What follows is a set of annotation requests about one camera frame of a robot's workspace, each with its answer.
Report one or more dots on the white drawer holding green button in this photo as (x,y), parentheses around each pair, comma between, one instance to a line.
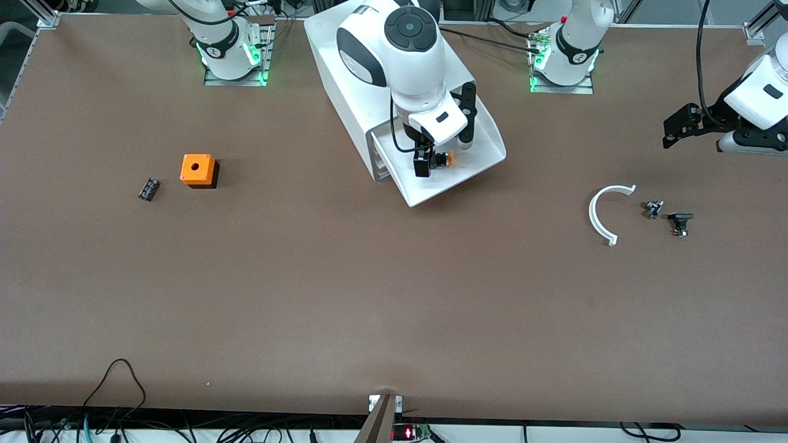
(381,165)

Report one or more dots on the aluminium frame profile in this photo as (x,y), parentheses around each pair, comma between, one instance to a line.
(46,18)
(754,31)

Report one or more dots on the yellow mushroom push button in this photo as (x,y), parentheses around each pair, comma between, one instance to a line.
(451,159)

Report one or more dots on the white drawer holding yellow button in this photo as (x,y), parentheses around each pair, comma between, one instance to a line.
(443,184)

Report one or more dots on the white drawer cabinet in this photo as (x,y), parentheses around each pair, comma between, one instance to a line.
(369,104)

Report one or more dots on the small metal fitting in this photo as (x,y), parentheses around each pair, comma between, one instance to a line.
(653,209)

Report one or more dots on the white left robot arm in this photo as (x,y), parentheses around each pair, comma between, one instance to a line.
(578,37)

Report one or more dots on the white curved plastic arc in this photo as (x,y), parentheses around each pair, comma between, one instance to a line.
(592,215)

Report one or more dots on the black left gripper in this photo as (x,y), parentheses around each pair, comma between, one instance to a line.
(713,119)

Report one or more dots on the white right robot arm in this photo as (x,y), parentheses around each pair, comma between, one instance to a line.
(394,61)

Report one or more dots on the circuit board with red light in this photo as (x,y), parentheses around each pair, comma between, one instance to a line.
(407,432)

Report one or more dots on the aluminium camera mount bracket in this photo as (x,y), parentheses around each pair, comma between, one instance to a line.
(378,424)

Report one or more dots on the small black contact block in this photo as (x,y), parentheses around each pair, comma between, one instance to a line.
(149,189)

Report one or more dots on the orange button enclosure box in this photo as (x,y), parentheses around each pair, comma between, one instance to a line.
(197,169)

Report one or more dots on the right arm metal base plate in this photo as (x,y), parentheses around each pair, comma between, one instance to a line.
(221,82)

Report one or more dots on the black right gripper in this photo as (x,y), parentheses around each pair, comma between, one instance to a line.
(422,145)

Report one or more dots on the white drawer holding red button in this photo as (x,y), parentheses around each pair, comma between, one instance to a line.
(380,154)

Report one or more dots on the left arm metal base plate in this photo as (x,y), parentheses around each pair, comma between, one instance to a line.
(566,90)

